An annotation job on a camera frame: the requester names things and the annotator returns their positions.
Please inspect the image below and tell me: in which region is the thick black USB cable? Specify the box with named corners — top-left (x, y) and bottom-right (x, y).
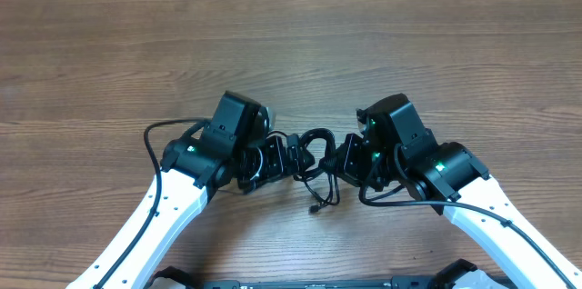
top-left (284, 127), bottom-right (340, 179)

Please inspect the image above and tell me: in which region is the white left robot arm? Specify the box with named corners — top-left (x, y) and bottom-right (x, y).
top-left (70, 92), bottom-right (315, 288)

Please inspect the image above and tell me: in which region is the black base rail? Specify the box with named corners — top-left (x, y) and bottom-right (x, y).
top-left (145, 259), bottom-right (519, 289)

